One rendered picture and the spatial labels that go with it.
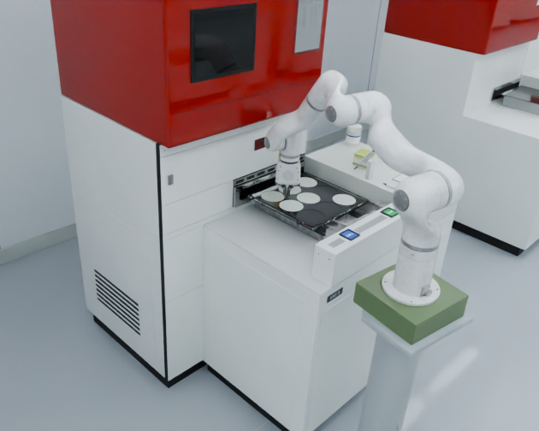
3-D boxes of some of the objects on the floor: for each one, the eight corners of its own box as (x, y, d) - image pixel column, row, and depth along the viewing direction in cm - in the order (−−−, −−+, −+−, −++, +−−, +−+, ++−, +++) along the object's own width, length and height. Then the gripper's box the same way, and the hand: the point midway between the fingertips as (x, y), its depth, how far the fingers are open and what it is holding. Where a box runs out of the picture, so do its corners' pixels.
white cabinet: (202, 373, 277) (202, 226, 237) (328, 292, 339) (346, 165, 299) (302, 457, 240) (322, 298, 200) (424, 349, 302) (459, 211, 262)
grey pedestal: (477, 505, 225) (538, 345, 185) (400, 573, 201) (451, 404, 160) (382, 419, 259) (415, 267, 219) (306, 467, 235) (328, 306, 195)
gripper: (307, 155, 240) (304, 194, 249) (271, 152, 240) (269, 191, 249) (307, 162, 233) (304, 203, 242) (270, 159, 234) (268, 199, 243)
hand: (286, 192), depth 245 cm, fingers closed
